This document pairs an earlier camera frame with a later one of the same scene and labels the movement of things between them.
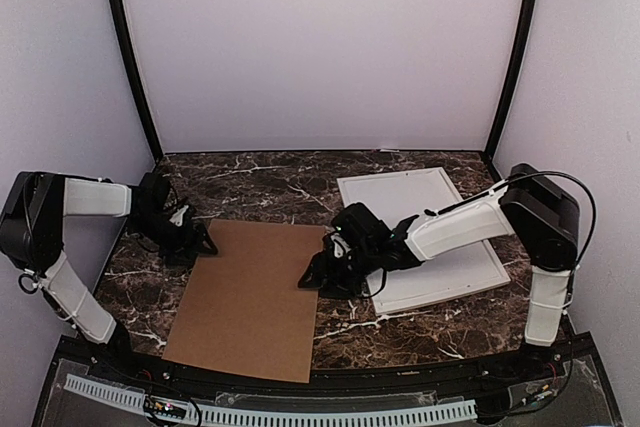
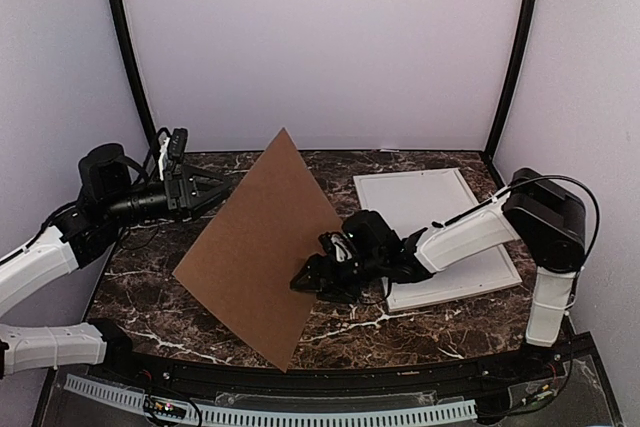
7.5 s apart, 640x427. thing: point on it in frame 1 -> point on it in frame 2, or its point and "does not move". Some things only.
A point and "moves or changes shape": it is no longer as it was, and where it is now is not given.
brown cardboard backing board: [243, 309] moves or changes shape
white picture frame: [399, 195] moves or changes shape
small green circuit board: [165, 409] does not move
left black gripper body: [173, 242] -> [177, 199]
